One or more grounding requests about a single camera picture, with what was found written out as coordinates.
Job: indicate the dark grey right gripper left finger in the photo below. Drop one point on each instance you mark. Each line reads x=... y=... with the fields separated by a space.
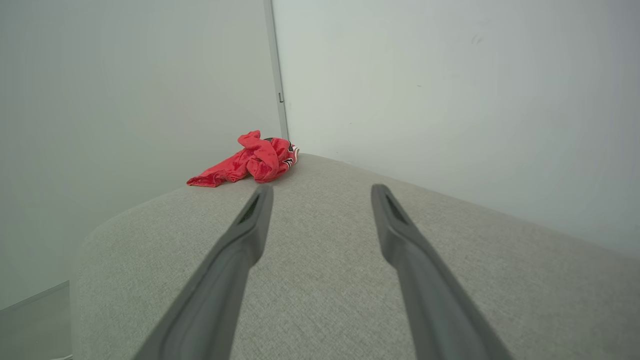
x=215 y=300

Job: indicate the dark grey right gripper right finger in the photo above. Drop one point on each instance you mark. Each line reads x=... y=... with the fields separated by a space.
x=440 y=310

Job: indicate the red and white jersey garment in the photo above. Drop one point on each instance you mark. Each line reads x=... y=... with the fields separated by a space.
x=260 y=160

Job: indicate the grey wall corner strip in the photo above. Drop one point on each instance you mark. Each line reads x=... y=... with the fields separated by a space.
x=276 y=75

